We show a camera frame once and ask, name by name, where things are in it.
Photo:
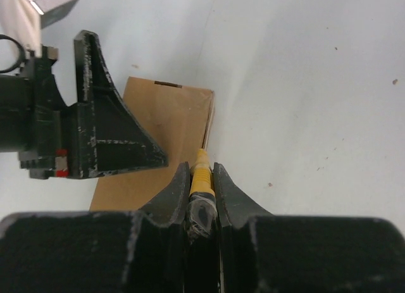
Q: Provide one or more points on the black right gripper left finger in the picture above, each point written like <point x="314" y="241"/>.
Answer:
<point x="169" y="205"/>

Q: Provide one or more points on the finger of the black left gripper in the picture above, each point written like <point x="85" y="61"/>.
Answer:
<point x="106" y="138"/>

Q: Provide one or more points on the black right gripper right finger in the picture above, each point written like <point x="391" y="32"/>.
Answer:
<point x="234" y="206"/>

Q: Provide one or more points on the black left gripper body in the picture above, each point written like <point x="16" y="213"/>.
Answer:
<point x="36" y="123"/>

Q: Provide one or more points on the brown cardboard express box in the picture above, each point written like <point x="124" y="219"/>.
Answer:
<point x="179" y="119"/>

